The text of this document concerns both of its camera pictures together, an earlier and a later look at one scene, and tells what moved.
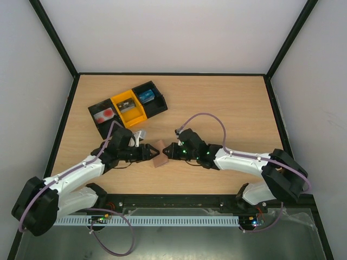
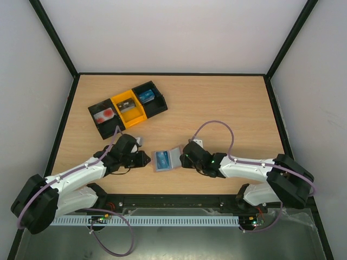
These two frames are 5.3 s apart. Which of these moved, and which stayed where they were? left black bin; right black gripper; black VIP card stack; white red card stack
Moved: right black gripper
Stayed: black VIP card stack; left black bin; white red card stack
